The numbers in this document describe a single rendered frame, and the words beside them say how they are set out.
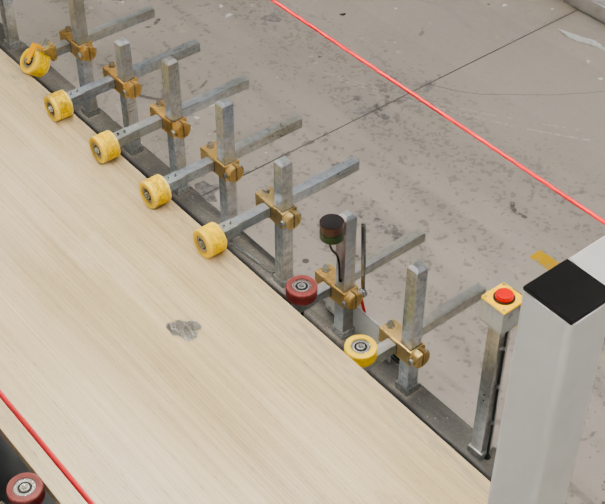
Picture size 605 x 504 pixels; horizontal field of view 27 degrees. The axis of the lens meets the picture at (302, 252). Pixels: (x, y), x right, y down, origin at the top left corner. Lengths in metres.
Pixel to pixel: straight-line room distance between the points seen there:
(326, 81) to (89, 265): 2.39
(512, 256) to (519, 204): 0.30
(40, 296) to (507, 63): 2.97
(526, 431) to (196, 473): 1.81
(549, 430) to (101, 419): 1.99
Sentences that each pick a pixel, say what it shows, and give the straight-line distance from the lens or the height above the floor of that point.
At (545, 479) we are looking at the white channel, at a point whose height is 2.27.
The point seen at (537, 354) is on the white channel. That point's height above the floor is 2.41.
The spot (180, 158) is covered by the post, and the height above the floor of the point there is 0.83.
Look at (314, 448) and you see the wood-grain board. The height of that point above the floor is 0.90.
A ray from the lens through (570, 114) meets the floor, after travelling 5.35.
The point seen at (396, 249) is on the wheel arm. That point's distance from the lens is 3.32.
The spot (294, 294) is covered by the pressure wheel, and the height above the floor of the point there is 0.91.
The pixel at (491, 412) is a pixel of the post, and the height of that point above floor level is 0.86.
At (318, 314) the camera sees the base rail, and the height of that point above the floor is 0.70.
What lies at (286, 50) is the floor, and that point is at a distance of 5.62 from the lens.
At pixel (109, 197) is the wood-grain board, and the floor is 0.90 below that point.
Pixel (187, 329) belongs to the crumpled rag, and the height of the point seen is 0.92.
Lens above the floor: 3.10
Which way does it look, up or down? 43 degrees down
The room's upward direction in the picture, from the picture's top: straight up
